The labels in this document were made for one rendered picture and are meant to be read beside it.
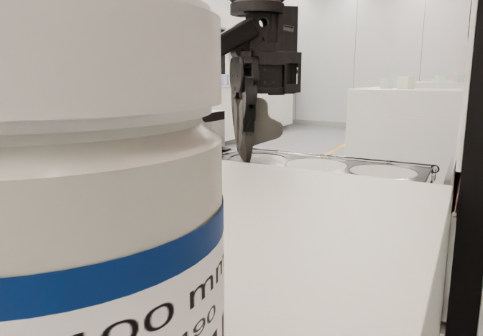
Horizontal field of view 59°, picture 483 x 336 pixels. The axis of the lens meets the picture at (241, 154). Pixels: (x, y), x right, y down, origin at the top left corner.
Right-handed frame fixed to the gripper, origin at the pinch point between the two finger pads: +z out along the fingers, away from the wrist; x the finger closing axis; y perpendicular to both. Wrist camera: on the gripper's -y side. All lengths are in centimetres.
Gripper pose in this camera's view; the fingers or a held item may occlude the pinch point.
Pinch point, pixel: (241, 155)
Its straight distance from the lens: 58.9
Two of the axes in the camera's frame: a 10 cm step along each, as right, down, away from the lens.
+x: -2.3, -1.8, 9.6
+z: 0.0, 9.8, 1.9
